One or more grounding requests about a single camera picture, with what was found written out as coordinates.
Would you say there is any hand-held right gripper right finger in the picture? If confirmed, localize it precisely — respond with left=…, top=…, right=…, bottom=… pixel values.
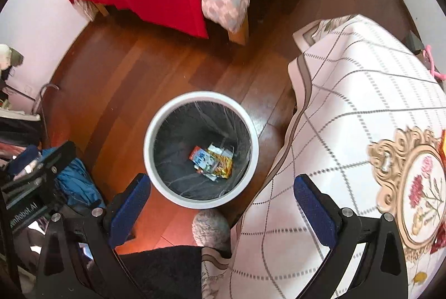
left=294, top=174, right=409, bottom=299

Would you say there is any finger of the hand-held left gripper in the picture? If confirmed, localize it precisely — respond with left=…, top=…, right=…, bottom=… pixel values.
left=35, top=141, right=78, bottom=205

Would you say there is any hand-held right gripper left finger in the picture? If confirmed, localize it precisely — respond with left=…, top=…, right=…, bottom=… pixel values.
left=35, top=173, right=152, bottom=299

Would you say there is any white trash bin black liner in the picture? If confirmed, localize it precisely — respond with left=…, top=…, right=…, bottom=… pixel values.
left=144, top=90, right=260, bottom=209

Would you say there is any blue cloth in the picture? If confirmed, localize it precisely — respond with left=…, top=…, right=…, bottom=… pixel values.
left=56, top=158, right=106, bottom=209

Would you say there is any dark clothes pile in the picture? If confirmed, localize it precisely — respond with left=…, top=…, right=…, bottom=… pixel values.
left=0, top=111, right=44, bottom=177

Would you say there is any metal walking cane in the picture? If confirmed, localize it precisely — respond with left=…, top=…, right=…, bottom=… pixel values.
left=32, top=83, right=60, bottom=146

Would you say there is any person's black trouser leg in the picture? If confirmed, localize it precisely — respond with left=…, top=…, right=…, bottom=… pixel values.
left=115, top=245, right=203, bottom=299

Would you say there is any white grid tablecloth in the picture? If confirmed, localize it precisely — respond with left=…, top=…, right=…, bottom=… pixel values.
left=201, top=15, right=446, bottom=299

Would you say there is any grey fuzzy slipper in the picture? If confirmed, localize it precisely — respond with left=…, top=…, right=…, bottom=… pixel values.
left=192, top=209, right=232, bottom=256

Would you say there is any blue and red snack packet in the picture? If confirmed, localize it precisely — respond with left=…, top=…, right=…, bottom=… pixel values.
left=189, top=146, right=215, bottom=174

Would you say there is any yellow snack wrapper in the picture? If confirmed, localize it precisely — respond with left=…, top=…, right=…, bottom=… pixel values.
left=208, top=152, right=234, bottom=179

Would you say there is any white crumpled wrapper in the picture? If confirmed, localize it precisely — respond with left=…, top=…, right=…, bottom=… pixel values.
left=208, top=143, right=233, bottom=157

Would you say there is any white plush toy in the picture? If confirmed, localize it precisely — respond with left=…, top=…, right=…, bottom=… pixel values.
left=0, top=44, right=24, bottom=71

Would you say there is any pink plastic hanger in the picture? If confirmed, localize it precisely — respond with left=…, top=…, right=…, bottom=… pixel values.
left=424, top=44, right=446, bottom=81

